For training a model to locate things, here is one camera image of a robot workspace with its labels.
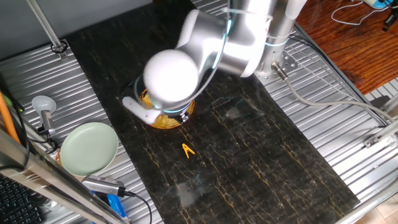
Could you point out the orange tube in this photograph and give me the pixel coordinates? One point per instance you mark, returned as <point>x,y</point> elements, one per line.
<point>7,118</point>

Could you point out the black keyboard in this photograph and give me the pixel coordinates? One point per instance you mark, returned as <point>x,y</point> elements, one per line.
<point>17,205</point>

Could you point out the grey camera on mount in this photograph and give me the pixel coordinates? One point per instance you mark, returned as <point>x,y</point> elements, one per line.
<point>47,119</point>

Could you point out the pale green plate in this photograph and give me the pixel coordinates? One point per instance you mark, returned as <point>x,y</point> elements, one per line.
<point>88,149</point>

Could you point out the metal corner bracket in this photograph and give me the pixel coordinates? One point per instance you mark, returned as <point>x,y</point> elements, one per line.
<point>379,137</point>

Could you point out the silver camera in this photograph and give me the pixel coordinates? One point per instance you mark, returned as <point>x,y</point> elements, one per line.
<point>102,185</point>

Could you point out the yellow woven basket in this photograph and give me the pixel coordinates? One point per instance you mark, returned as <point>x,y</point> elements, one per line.
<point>164,123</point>

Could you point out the black marble pattern mat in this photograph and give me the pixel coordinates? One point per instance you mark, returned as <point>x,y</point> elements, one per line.
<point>248,171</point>

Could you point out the white plastic ladle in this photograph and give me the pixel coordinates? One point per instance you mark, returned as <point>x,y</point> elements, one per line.
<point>43,104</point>

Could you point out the blue device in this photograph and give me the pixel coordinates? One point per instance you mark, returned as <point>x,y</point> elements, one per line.
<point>379,3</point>

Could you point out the aluminium frame bar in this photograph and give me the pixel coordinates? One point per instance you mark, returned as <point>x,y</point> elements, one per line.
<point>46,179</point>

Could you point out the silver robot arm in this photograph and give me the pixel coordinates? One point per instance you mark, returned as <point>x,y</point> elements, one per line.
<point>199,46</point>

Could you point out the yellow plastic clamp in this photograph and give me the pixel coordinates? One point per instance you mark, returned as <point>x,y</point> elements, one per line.
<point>186,150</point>

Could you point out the metal pole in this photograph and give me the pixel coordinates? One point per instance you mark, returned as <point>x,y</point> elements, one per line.
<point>46,28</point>

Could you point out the black clamp mount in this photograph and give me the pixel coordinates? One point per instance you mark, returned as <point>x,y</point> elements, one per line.
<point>51,141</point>

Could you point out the black stand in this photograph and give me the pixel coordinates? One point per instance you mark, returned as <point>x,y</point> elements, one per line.
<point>390,18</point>

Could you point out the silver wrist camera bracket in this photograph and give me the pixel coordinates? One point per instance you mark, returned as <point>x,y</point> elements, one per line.
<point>140,112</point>

